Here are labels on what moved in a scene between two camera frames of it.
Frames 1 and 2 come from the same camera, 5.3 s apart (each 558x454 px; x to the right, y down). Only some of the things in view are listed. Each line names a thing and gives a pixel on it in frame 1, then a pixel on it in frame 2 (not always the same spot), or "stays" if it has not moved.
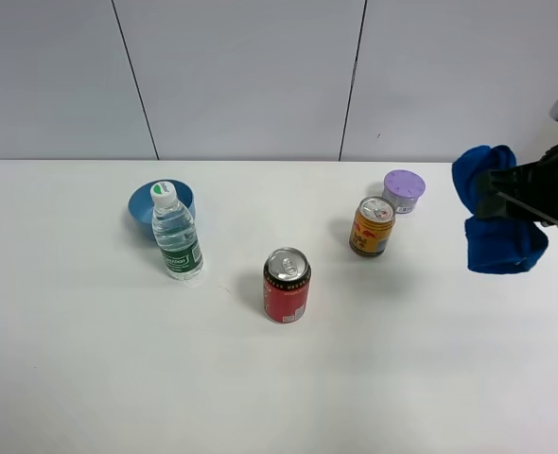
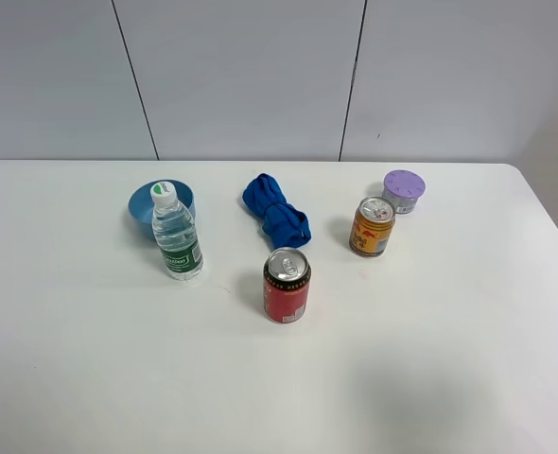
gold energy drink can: [372, 225] stays
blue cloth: [495, 245] to [287, 226]
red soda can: [287, 278] stays
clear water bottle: [175, 232] stays
